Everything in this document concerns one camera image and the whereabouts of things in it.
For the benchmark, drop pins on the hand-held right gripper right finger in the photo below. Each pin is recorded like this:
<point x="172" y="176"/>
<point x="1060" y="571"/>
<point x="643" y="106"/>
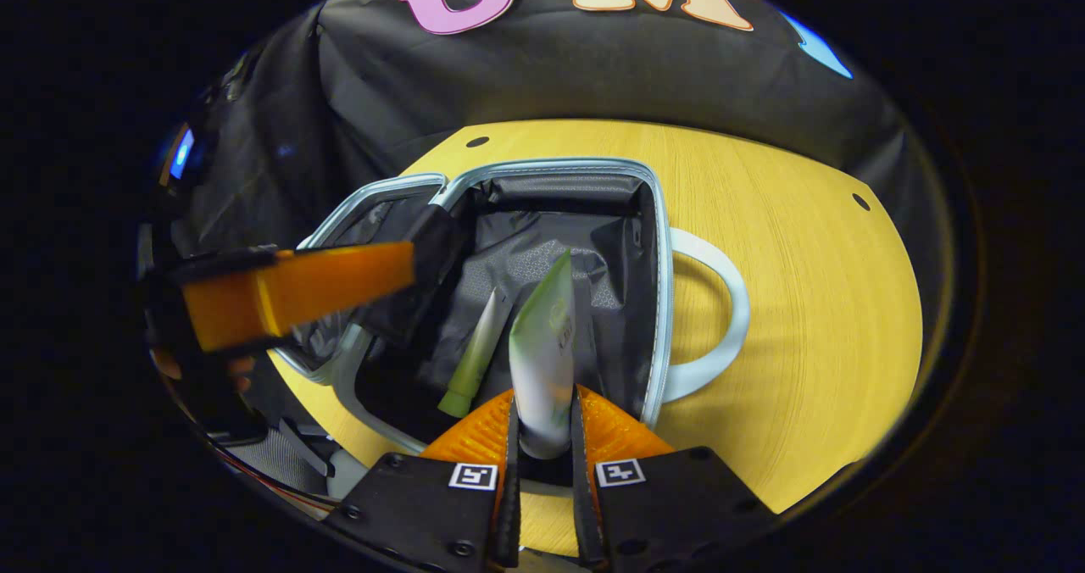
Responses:
<point x="678" y="505"/>

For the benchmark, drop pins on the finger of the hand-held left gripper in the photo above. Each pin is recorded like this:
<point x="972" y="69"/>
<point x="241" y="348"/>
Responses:
<point x="297" y="293"/>

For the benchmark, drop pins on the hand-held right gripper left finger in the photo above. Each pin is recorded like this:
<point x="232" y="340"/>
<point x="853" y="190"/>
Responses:
<point x="407" y="505"/>

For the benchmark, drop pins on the slim green tube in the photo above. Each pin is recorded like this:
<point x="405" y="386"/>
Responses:
<point x="475" y="357"/>

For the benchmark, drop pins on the large green and white tube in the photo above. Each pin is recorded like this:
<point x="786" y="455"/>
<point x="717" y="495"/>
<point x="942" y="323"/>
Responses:
<point x="542" y="361"/>

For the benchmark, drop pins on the grey fabric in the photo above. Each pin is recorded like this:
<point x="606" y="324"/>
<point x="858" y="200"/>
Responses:
<point x="284" y="458"/>

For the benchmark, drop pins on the black backdrop cloth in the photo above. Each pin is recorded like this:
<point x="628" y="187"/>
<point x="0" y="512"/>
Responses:
<point x="593" y="73"/>

